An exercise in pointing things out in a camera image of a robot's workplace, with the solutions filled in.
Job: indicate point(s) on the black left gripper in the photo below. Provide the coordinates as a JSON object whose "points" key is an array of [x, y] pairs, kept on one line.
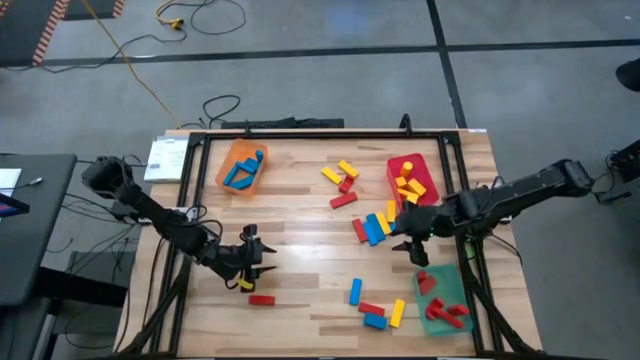
{"points": [[240, 260]]}

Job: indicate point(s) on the black mat orange striped edge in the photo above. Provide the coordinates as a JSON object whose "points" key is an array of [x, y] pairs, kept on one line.
{"points": [[92, 7], [20, 30]]}

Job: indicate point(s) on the dark tablet device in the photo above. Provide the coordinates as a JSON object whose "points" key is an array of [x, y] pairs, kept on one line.
{"points": [[11, 205]]}

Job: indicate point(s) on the green plastic bin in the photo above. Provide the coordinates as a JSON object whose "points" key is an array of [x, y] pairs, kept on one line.
{"points": [[452, 287]]}

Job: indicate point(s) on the red plastic bin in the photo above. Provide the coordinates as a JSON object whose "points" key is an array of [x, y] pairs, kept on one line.
{"points": [[426, 167]]}

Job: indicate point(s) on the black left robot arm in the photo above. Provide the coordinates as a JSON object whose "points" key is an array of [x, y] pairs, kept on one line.
{"points": [[175, 227]]}

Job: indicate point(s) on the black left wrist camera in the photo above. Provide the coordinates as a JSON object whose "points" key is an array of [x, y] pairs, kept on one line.
{"points": [[249, 231]]}

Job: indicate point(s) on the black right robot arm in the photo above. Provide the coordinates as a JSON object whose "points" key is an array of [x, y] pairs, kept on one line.
{"points": [[525, 192]]}

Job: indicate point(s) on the black lower shelf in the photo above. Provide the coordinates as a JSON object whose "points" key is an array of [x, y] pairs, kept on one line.
{"points": [[85, 285]]}

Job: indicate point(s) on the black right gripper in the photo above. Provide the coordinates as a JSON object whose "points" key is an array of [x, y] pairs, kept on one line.
{"points": [[425, 222]]}

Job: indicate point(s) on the white paper sheet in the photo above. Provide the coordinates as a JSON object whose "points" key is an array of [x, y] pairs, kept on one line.
{"points": [[9, 179]]}

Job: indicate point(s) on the orange plastic bin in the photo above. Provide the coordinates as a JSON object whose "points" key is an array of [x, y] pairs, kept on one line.
{"points": [[235, 152]]}

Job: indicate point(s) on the yellow tape tag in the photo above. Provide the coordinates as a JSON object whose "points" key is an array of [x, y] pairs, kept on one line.
{"points": [[245, 284]]}

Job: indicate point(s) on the black side table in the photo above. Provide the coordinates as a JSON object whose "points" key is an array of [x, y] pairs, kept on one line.
{"points": [[35, 250]]}

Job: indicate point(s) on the yellow wooden block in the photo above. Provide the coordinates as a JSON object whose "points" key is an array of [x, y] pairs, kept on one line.
{"points": [[397, 313], [400, 181], [383, 223], [391, 211], [348, 169], [331, 175], [403, 192], [406, 169], [412, 198], [416, 187]]}

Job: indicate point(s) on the white printed booklet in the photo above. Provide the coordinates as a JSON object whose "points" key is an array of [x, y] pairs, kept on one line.
{"points": [[167, 159]]}

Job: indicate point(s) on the person's shoe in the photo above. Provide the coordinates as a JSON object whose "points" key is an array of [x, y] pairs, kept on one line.
{"points": [[630, 75]]}

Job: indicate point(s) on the silver mounting bracket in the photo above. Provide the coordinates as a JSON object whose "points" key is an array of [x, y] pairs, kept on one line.
{"points": [[192, 213]]}

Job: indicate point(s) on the red wooden block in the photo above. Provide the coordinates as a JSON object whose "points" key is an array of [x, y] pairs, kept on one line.
{"points": [[448, 320], [426, 283], [346, 184], [343, 200], [371, 308], [433, 305], [457, 310], [261, 300], [359, 230]]}

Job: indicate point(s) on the black frame clamp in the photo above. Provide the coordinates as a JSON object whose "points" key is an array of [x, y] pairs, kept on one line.
{"points": [[406, 125]]}

